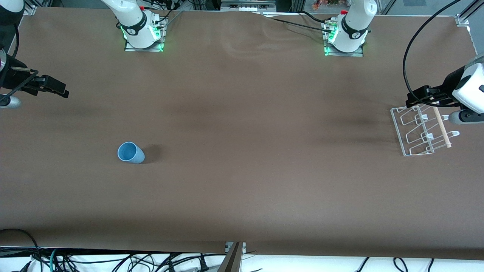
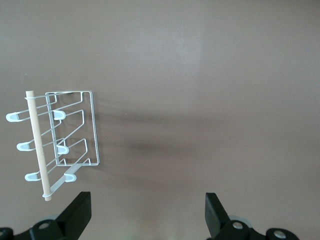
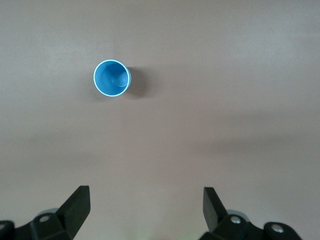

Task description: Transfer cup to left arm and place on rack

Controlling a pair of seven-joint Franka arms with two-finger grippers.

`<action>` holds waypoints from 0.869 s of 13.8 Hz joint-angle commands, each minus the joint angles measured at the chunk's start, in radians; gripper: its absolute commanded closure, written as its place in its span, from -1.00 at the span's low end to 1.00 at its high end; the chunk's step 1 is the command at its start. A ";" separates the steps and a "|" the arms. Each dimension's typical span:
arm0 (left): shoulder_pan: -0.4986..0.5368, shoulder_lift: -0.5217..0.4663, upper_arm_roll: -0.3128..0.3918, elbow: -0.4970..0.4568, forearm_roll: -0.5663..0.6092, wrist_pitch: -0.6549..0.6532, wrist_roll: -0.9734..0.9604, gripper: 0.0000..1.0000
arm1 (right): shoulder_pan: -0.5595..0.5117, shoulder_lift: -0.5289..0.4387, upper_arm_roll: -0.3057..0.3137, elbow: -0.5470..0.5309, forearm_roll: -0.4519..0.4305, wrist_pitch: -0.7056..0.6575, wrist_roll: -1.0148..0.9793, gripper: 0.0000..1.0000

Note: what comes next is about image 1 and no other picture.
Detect light blue plastic cup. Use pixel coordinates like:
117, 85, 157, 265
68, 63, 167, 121
117, 142, 145, 164

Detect brown table cover sheet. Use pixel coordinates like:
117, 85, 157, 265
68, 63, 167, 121
0, 7, 484, 261

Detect white power strip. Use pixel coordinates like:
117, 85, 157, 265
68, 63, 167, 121
220, 0, 276, 12

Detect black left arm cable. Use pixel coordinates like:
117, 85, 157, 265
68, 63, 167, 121
402, 0, 464, 100

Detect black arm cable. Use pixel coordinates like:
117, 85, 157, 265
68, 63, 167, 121
0, 23, 39, 103
402, 0, 464, 100

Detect white wire cup rack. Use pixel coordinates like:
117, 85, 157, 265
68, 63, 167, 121
390, 100, 460, 157

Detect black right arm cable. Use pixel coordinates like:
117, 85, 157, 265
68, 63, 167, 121
0, 23, 39, 103

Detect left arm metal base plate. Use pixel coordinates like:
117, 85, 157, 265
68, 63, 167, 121
323, 19, 364, 57

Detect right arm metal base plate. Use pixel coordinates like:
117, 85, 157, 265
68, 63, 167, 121
124, 17, 168, 53

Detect short black base cable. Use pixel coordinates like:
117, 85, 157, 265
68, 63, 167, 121
301, 11, 337, 24

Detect long black base cable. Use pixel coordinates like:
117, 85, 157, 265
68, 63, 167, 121
263, 14, 333, 33

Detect black looped floor cable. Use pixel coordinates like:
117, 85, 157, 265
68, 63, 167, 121
0, 228, 43, 272

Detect teal floor cable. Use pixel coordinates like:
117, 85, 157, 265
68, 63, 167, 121
48, 248, 62, 272

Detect white metal bracket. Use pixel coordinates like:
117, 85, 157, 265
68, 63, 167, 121
225, 242, 247, 254

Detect dark table leg post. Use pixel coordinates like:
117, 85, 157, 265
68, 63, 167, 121
217, 242, 244, 272

